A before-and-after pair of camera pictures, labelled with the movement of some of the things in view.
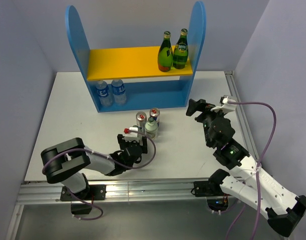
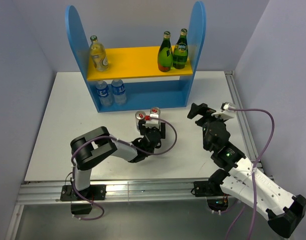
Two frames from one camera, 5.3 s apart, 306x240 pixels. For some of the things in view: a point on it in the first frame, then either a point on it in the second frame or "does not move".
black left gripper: [123, 143] → [143, 130]
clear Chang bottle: [134, 128] → [98, 54]
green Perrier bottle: [165, 53] does not move
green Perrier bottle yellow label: [180, 53] does not move
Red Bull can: [141, 117] does not move
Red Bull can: [155, 113] does not move
